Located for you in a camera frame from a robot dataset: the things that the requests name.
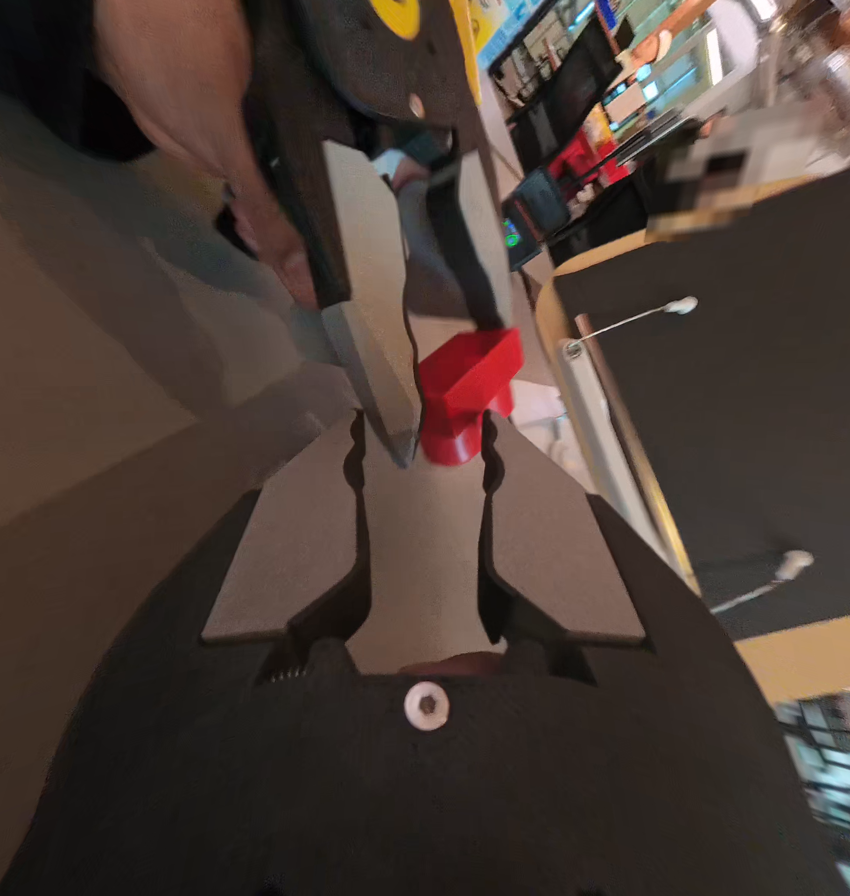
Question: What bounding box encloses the person's left hand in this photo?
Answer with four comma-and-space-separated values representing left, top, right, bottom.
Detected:
92, 0, 321, 309

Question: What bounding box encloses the white stand ledge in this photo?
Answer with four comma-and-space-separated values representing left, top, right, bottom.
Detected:
559, 336, 699, 596

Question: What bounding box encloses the red plastic block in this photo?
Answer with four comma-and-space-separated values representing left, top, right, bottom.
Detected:
416, 325, 525, 466

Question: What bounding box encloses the wire page holder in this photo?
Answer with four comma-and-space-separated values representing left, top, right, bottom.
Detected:
708, 550, 814, 616
565, 297, 699, 358

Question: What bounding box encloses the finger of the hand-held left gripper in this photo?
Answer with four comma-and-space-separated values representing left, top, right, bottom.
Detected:
427, 148, 515, 333
322, 140, 426, 469

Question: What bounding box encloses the black battery charger case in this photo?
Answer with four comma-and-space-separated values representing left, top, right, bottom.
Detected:
502, 168, 569, 274

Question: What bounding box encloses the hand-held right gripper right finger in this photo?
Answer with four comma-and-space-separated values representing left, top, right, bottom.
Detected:
477, 412, 648, 648

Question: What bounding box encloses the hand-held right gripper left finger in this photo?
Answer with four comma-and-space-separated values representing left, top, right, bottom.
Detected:
201, 409, 371, 646

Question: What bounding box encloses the white stand base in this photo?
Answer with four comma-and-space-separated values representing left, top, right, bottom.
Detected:
512, 381, 594, 491

